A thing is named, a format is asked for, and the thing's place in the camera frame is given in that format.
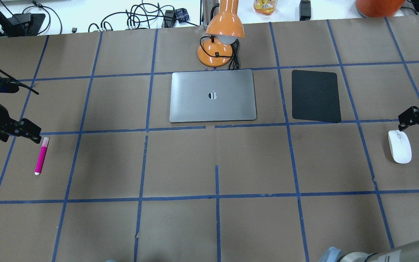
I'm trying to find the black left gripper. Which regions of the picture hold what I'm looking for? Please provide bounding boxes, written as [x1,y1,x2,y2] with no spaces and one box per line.
[0,104,42,144]

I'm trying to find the white computer mouse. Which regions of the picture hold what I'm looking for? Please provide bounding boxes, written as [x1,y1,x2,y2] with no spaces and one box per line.
[388,130,412,164]

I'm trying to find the pink marker pen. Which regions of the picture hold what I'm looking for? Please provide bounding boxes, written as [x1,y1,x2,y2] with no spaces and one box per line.
[34,137,50,176]

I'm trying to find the black mousepad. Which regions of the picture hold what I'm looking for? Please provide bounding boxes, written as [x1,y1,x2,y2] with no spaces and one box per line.
[291,70,342,123]

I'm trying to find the orange cylindrical container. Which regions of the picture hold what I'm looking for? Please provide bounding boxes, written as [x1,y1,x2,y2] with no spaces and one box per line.
[355,0,405,18]

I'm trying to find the black power adapter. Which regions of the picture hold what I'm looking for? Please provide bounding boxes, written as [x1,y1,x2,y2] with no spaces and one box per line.
[299,0,311,21]

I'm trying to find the grey closed laptop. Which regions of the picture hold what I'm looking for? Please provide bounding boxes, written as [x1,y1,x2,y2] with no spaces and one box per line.
[168,69,257,123]

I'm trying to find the orange desk lamp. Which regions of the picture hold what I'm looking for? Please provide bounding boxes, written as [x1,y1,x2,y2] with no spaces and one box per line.
[197,0,246,68]

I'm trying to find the tangled black cables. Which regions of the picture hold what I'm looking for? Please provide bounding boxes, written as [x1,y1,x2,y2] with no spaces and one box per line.
[88,0,199,32]

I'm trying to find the black lamp power cable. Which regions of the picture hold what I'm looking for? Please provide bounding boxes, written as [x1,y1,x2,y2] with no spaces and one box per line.
[209,35,240,70]

